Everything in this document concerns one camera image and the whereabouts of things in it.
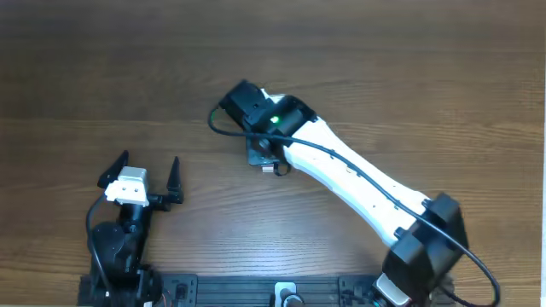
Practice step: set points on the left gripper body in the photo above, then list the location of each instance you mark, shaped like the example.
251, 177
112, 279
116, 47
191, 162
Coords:
160, 201

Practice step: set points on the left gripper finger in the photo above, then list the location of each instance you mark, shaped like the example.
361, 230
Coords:
175, 183
113, 172

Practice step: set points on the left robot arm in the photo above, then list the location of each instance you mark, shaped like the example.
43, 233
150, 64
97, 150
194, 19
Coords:
111, 243

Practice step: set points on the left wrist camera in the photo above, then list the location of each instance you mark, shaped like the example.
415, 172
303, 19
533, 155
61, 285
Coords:
128, 187

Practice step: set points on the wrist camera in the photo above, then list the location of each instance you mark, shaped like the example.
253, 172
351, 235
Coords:
128, 187
273, 97

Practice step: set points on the mounting rail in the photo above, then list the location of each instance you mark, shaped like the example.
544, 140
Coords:
239, 290

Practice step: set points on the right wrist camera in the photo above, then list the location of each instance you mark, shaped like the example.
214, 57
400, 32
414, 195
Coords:
273, 97

